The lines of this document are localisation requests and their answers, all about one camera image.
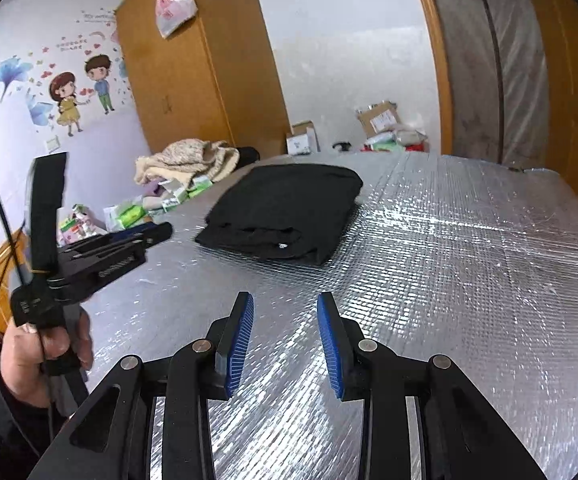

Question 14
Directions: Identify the dark folded cloth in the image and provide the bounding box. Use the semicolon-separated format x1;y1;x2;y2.
229;146;261;167

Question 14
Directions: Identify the cartoon wall sticker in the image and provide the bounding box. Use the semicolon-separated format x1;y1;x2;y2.
0;5;134;136

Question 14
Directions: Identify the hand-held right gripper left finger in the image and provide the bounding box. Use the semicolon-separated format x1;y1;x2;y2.
28;291;255;480

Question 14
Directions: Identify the silver foil mat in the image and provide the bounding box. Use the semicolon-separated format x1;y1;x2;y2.
76;152;578;480

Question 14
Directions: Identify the wooden door frame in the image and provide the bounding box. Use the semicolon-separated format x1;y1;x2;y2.
406;0;455;156

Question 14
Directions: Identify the green white medicine box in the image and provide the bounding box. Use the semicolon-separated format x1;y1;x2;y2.
161;187;190;211

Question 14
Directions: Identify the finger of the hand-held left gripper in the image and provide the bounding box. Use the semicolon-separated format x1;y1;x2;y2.
103;221;174;250
60;235;146;261

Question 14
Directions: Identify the pile of small packets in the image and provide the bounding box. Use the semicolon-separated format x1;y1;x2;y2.
58;204;107;246

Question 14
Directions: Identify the cardboard box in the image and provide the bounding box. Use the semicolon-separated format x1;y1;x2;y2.
356;101;401;136

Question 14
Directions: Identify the pile of plastic bags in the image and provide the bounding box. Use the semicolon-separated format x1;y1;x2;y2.
364;127;430;152

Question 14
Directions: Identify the clear plastic door curtain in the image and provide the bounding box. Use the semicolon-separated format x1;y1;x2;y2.
421;0;550;168

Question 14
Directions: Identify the wooden wardrobe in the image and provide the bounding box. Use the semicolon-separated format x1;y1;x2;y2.
114;0;290;156

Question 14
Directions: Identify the beige floral blanket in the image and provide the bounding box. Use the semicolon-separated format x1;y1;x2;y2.
135;139;240;186

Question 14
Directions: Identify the person's left hand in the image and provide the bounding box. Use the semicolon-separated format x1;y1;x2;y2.
0;305;94;408

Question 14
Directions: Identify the white pink plastic bag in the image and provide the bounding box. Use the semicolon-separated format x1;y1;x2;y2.
147;0;199;39

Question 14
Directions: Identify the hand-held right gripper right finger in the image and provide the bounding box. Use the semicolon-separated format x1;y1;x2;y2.
317;291;547;480

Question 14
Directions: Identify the black garment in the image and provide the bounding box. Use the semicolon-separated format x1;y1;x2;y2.
194;162;365;267

